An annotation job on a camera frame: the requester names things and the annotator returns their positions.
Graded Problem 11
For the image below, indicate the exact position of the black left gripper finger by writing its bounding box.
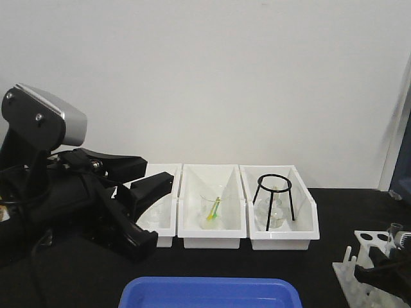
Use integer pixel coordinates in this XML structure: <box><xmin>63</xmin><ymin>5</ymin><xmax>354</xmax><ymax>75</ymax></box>
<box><xmin>78</xmin><ymin>148</ymin><xmax>147</xmax><ymax>184</ymax></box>
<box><xmin>82</xmin><ymin>171</ymin><xmax>174</xmax><ymax>264</ymax></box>

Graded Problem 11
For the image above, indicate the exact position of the left white storage bin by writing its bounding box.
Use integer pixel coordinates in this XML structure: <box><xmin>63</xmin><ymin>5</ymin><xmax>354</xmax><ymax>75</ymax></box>
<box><xmin>136</xmin><ymin>164</ymin><xmax>182</xmax><ymax>248</ymax></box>

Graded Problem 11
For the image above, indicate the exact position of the middle white storage bin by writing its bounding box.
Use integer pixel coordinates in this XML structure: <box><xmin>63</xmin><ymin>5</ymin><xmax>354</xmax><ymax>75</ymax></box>
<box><xmin>177</xmin><ymin>164</ymin><xmax>247</xmax><ymax>249</ymax></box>

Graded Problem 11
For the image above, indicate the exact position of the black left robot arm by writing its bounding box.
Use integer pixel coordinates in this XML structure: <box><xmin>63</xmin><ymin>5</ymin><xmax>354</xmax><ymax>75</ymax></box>
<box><xmin>1</xmin><ymin>148</ymin><xmax>174</xmax><ymax>265</ymax></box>

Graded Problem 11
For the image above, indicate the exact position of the white storage bin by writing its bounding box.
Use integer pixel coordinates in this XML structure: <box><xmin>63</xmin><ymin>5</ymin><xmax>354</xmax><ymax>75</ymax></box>
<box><xmin>136</xmin><ymin>164</ymin><xmax>182</xmax><ymax>248</ymax></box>
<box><xmin>240</xmin><ymin>165</ymin><xmax>320</xmax><ymax>251</ymax></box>
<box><xmin>177</xmin><ymin>164</ymin><xmax>247</xmax><ymax>249</ymax></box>

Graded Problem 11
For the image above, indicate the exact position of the black wire tripod stand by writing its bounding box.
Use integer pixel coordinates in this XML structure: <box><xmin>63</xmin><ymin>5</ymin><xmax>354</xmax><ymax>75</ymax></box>
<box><xmin>252</xmin><ymin>173</ymin><xmax>295</xmax><ymax>232</ymax></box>

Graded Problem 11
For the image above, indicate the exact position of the right white storage bin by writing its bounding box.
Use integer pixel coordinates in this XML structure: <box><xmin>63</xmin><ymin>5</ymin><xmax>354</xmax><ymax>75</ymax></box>
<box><xmin>240</xmin><ymin>165</ymin><xmax>320</xmax><ymax>251</ymax></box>

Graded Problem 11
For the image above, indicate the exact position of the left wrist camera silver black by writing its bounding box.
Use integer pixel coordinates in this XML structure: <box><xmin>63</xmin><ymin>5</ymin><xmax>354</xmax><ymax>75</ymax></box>
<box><xmin>1</xmin><ymin>83</ymin><xmax>87</xmax><ymax>151</ymax></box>

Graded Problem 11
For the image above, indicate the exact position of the white test tube rack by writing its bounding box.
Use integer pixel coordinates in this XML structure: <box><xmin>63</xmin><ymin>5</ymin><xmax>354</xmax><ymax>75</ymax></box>
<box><xmin>332</xmin><ymin>230</ymin><xmax>410</xmax><ymax>307</ymax></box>

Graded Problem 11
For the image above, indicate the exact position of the glass flask under tripod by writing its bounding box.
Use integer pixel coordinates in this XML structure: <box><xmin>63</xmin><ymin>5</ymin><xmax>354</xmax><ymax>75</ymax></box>
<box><xmin>254</xmin><ymin>189</ymin><xmax>285</xmax><ymax>231</ymax></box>

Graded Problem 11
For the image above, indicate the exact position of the glass beaker with droppers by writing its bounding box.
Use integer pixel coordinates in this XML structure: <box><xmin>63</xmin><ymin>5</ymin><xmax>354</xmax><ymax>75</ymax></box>
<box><xmin>198</xmin><ymin>187</ymin><xmax>224</xmax><ymax>230</ymax></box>

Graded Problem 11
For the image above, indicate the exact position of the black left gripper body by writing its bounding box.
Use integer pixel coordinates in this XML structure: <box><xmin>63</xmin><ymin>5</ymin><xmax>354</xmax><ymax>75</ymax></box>
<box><xmin>1</xmin><ymin>149</ymin><xmax>122</xmax><ymax>253</ymax></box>

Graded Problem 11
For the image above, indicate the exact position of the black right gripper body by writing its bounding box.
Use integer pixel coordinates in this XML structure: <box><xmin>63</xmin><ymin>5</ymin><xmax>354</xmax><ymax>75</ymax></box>
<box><xmin>389</xmin><ymin>230</ymin><xmax>410</xmax><ymax>298</ymax></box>

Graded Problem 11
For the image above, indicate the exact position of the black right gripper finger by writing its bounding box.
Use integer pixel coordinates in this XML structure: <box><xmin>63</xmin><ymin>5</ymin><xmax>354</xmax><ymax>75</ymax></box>
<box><xmin>354</xmin><ymin>246</ymin><xmax>401</xmax><ymax>286</ymax></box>

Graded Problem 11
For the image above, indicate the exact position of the blue plastic tray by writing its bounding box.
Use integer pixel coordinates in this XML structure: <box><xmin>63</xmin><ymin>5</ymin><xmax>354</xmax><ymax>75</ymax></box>
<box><xmin>119</xmin><ymin>277</ymin><xmax>302</xmax><ymax>307</ymax></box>

